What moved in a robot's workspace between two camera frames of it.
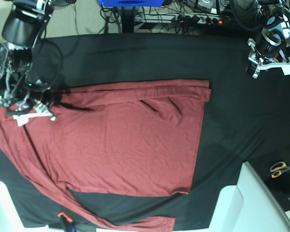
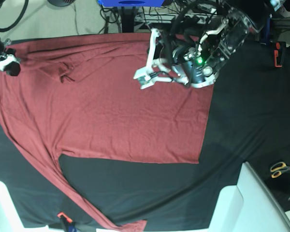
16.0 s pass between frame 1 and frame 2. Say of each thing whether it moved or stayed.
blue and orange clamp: stayed
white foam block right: stayed
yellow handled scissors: stayed
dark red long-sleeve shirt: moved
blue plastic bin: stayed
